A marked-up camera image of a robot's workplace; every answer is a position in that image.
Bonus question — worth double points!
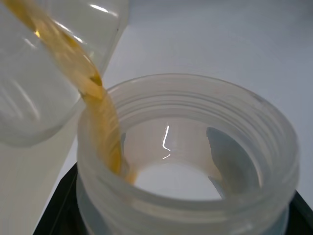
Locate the flask with yellow liquid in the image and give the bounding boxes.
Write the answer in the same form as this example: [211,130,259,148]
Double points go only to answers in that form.
[75,73,301,235]

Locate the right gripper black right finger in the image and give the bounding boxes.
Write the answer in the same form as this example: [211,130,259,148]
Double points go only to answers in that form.
[285,190,313,235]

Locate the clear plastic beaker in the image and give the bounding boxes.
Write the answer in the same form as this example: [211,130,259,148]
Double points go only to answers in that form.
[0,0,130,149]

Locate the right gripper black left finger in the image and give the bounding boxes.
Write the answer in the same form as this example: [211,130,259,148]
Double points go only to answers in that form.
[33,166,81,235]

